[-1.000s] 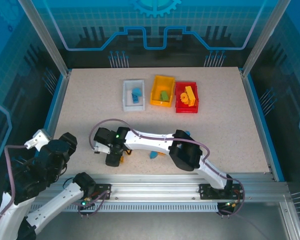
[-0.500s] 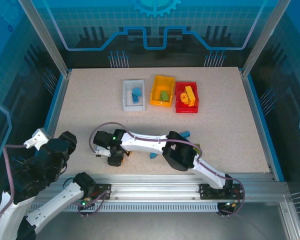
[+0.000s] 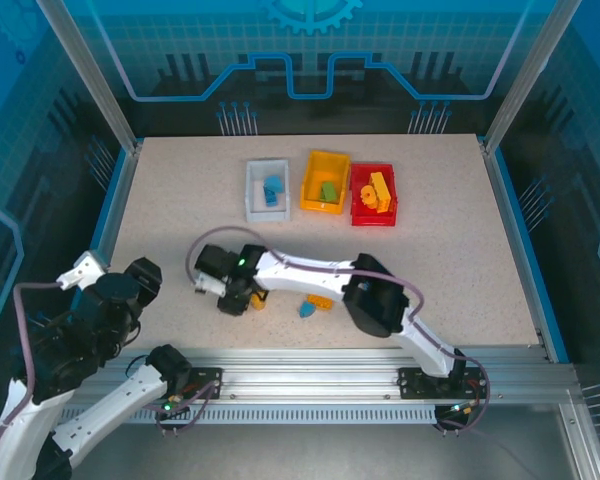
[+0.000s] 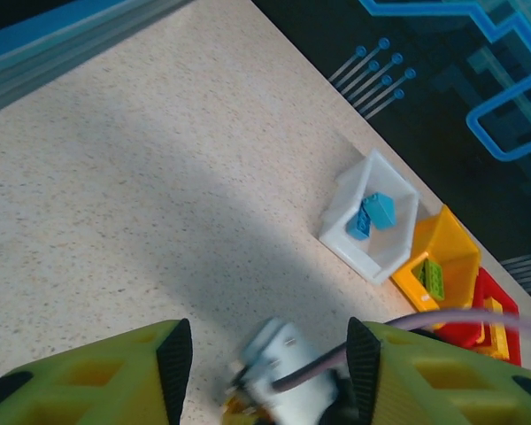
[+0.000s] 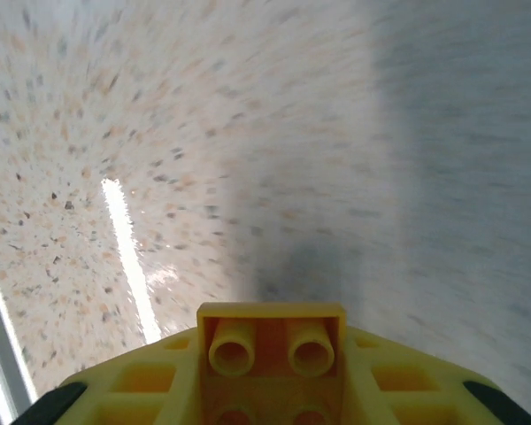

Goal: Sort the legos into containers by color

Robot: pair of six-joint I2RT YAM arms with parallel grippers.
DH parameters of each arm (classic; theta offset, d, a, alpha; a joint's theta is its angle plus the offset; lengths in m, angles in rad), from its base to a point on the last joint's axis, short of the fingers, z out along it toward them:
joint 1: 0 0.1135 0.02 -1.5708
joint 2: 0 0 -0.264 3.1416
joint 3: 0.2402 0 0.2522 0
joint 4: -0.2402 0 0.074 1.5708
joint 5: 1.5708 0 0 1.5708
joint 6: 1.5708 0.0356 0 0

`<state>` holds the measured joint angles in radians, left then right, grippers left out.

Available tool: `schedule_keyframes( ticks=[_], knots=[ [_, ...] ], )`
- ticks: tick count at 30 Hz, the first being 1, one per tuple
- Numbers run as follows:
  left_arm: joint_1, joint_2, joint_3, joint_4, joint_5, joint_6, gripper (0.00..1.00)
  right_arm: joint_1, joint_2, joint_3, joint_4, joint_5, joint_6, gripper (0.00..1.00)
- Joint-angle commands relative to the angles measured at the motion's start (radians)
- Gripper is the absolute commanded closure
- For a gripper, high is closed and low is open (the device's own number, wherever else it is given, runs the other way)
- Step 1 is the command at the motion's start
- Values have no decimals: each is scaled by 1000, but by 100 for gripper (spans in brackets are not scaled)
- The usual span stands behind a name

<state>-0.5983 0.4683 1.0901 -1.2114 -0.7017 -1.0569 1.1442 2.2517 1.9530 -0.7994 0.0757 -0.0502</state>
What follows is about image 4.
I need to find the green left gripper left finger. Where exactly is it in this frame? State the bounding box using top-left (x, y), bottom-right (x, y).
top-left (0, 318), bottom-right (193, 425)

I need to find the green left gripper right finger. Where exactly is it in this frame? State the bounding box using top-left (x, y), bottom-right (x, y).
top-left (345, 316), bottom-right (531, 425)

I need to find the red plastic bin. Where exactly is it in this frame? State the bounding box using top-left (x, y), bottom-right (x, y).
top-left (433, 267), bottom-right (522, 367)

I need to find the green lego brick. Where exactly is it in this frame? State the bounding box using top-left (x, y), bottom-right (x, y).
top-left (415, 259), bottom-right (446, 300)

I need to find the yellow plastic bin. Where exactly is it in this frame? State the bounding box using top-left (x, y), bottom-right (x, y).
top-left (391, 204), bottom-right (482, 314)

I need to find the light blue lego brick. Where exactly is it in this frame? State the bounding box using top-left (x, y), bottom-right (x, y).
top-left (361, 192), bottom-right (398, 231)

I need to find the white plastic bin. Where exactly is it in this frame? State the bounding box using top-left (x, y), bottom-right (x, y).
top-left (319, 149), bottom-right (421, 285)

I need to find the grey camera cable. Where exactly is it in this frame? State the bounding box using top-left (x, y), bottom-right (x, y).
top-left (272, 308), bottom-right (521, 393)

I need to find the tall yellow lego frame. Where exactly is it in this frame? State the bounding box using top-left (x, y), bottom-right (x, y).
top-left (477, 296), bottom-right (514, 360)

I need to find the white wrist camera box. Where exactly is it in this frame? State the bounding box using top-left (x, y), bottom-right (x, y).
top-left (229, 317), bottom-right (350, 425)

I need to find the aluminium table edge rail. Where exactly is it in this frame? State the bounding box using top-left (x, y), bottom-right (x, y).
top-left (0, 0), bottom-right (196, 120)

